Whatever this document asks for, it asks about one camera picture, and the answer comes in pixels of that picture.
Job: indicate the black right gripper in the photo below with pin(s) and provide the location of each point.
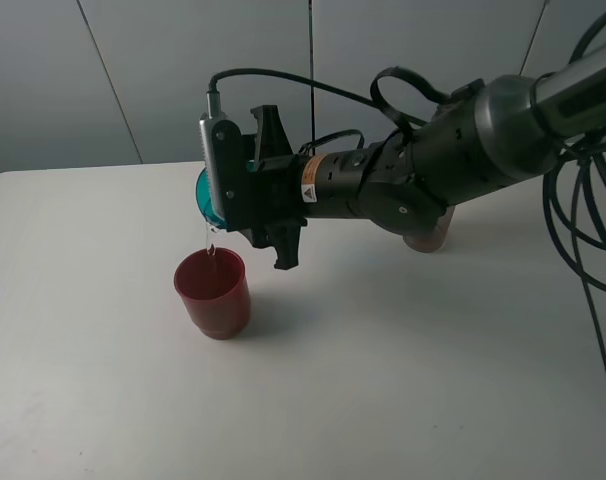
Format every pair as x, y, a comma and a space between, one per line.
274, 174

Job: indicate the teal transparent plastic cup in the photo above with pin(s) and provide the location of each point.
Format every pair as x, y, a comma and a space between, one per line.
206, 194

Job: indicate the brown transparent plastic bottle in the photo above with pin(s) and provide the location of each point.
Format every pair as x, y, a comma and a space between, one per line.
432, 241

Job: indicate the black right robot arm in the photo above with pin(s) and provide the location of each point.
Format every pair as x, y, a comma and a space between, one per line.
489, 136

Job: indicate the red plastic cup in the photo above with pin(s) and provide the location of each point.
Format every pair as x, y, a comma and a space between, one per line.
215, 293

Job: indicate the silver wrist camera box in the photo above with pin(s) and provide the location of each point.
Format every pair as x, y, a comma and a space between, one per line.
225, 164

